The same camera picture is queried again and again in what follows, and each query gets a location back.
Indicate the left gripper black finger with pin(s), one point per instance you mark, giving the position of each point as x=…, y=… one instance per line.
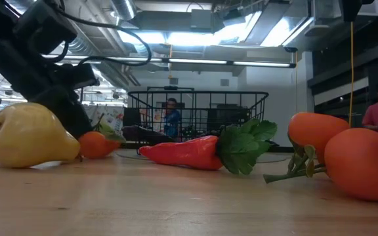
x=67, y=111

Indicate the tangerine bunch with leaves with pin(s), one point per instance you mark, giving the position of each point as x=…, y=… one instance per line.
x=94, y=145
x=363, y=164

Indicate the yellow pear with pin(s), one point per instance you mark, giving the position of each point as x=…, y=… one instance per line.
x=28, y=134

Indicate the dark long eggplant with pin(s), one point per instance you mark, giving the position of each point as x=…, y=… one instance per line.
x=143, y=134

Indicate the orange-red carrot with leaves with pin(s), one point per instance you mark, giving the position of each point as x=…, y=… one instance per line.
x=182, y=152

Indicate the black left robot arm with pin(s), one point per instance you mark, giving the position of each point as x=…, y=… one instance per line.
x=41, y=26

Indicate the long ceiling tube light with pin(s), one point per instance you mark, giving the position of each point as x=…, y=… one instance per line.
x=195, y=61

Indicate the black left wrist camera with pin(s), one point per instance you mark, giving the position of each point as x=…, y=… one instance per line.
x=84, y=75

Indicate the silver ventilation duct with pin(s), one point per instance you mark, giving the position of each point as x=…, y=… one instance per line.
x=123, y=10

